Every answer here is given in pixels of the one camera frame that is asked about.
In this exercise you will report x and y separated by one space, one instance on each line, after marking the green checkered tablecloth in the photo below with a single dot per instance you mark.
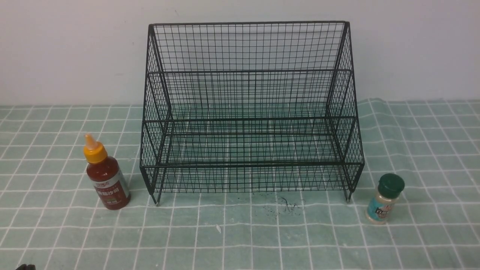
52 217

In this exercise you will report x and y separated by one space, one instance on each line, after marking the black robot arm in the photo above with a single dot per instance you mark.
26 267

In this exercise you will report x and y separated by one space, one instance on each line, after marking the black wire mesh rack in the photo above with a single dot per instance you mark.
234 107

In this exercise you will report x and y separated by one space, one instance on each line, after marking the red ketchup bottle yellow cap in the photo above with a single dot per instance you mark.
105 174

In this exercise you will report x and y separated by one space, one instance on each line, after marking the seasoning shaker green cap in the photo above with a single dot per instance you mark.
388 192

